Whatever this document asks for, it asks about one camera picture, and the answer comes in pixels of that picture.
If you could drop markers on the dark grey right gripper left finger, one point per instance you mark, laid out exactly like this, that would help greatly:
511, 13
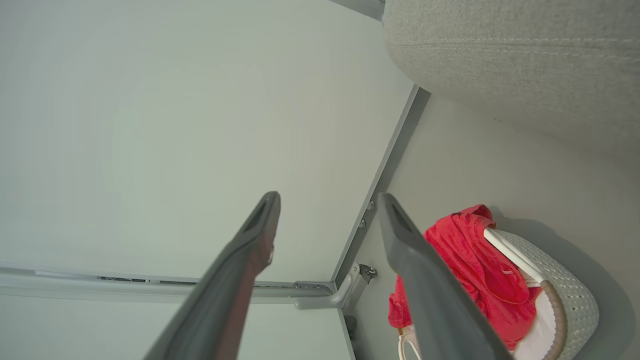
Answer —
225, 295

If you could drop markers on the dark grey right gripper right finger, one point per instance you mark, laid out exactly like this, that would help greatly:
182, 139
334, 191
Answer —
435, 305

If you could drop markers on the red and white garment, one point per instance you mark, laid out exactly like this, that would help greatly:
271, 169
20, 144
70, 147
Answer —
480, 265

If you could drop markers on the small metal latch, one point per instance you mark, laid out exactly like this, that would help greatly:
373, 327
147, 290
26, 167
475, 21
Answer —
369, 272

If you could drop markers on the white cloth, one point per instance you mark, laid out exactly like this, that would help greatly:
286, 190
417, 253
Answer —
537, 330

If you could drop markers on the white perforated laundry basket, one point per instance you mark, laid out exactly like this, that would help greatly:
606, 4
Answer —
575, 295

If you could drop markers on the grey fabric ottoman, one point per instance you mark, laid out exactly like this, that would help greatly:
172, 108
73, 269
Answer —
525, 55

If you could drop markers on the grey partition base rail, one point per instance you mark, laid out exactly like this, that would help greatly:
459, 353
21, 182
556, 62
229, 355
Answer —
382, 175
347, 335

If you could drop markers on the grey curved corner bracket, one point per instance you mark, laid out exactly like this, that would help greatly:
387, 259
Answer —
337, 295

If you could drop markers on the grey partition post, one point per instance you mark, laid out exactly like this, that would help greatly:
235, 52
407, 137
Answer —
100, 282

